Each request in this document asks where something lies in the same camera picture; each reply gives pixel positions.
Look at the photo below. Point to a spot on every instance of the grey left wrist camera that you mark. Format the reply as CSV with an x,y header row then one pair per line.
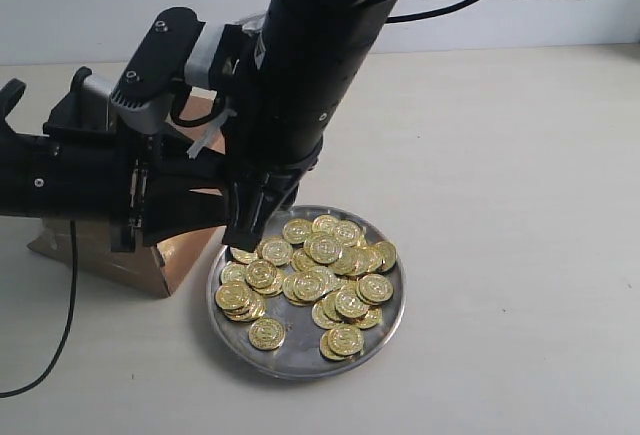
x,y
96,111

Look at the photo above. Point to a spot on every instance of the gold coin back right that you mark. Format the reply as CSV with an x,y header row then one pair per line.
x,y
347,232

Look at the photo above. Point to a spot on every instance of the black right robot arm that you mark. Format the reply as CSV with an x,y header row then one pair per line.
x,y
290,80

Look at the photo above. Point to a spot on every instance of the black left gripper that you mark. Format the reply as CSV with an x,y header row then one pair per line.
x,y
149,184

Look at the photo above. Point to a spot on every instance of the gold coin far right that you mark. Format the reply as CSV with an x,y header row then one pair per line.
x,y
388,254

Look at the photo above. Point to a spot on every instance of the gold coin middle left back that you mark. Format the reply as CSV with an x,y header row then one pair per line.
x,y
277,251

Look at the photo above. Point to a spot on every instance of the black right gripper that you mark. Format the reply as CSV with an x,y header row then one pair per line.
x,y
290,81

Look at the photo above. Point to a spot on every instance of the gold coin front right top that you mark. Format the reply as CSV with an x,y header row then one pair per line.
x,y
345,340

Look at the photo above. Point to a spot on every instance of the gold coin left stack top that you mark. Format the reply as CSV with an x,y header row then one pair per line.
x,y
233,296

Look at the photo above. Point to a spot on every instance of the cardboard box with slot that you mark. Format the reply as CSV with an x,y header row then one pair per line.
x,y
157,271

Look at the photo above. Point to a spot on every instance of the gold coin mid left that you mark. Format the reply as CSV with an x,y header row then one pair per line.
x,y
260,274

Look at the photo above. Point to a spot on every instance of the gold coin front left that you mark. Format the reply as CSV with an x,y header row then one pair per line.
x,y
267,334

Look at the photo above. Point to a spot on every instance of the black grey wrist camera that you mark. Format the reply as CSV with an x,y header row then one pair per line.
x,y
178,53

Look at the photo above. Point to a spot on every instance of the gold coin right centre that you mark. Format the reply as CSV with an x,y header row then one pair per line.
x,y
349,305

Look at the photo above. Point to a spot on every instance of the gold coin right side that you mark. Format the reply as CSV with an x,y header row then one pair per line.
x,y
375,289

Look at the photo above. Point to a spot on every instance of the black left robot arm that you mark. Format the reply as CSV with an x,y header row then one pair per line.
x,y
21,176

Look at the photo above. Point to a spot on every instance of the gold coin pile top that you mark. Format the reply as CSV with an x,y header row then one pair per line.
x,y
324,249

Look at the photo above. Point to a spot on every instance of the round stainless steel plate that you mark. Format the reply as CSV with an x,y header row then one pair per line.
x,y
299,358

